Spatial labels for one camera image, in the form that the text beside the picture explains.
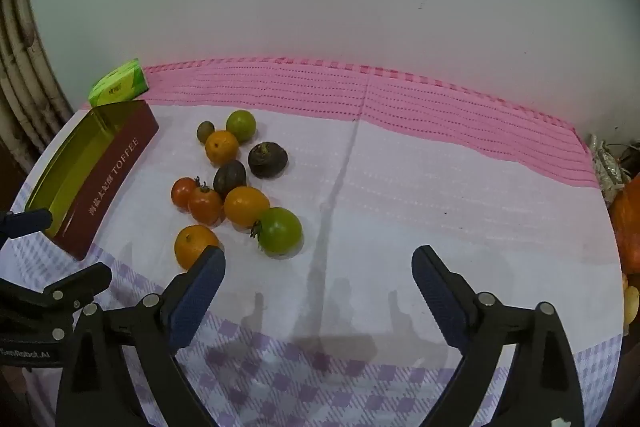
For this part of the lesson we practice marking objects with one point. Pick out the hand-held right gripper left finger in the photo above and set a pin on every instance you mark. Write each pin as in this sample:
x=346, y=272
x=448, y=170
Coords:
x=197, y=292

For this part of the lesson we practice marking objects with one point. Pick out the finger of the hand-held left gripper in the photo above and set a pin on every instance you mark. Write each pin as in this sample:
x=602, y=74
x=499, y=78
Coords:
x=75, y=283
x=30, y=222

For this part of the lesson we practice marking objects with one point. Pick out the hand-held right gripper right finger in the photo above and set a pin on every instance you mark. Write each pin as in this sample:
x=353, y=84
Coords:
x=440, y=292

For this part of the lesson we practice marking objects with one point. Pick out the large red tomato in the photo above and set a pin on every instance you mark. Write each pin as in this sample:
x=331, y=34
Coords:
x=205, y=206

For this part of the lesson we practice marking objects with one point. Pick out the red and gold tin box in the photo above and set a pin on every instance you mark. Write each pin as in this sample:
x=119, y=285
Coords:
x=110, y=172

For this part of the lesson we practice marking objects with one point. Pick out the orange tomato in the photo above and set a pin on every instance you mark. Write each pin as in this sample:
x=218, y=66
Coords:
x=246, y=206

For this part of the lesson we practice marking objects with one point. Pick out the small red tomato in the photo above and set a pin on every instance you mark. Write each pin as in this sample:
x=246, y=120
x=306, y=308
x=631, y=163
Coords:
x=182, y=193

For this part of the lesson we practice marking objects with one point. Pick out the green tomato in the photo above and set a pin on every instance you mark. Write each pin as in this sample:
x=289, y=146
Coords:
x=279, y=232

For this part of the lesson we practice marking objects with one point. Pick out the dark wrinkled passion fruit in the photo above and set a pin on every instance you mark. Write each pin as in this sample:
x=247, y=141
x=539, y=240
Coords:
x=229, y=177

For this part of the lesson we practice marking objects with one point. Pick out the pink and purple checked tablecloth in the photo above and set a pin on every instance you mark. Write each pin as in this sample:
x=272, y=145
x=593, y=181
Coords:
x=400, y=207

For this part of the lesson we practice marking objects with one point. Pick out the dark purple round fruit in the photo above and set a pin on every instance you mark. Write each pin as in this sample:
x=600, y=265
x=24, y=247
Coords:
x=267, y=160

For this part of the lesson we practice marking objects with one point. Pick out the small brown round fruit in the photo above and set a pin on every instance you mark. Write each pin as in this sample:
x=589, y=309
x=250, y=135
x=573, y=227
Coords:
x=205, y=132

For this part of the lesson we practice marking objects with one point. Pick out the bamboo furniture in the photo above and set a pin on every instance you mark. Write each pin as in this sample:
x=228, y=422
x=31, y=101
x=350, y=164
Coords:
x=20, y=57

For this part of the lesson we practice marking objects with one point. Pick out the green tissue pack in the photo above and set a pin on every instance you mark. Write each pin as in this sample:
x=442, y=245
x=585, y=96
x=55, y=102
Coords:
x=120, y=82

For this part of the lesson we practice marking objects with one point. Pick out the small green round fruit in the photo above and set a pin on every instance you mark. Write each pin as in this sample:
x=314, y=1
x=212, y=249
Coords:
x=241, y=125

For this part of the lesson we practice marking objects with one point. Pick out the yellow round object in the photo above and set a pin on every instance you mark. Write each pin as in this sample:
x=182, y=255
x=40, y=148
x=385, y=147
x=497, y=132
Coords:
x=631, y=304

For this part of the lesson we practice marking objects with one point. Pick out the large orange round object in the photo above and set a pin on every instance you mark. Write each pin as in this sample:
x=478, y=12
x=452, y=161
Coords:
x=627, y=227

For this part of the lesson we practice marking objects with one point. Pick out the crinkled silver foil wrapper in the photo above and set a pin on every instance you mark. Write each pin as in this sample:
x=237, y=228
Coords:
x=606, y=164

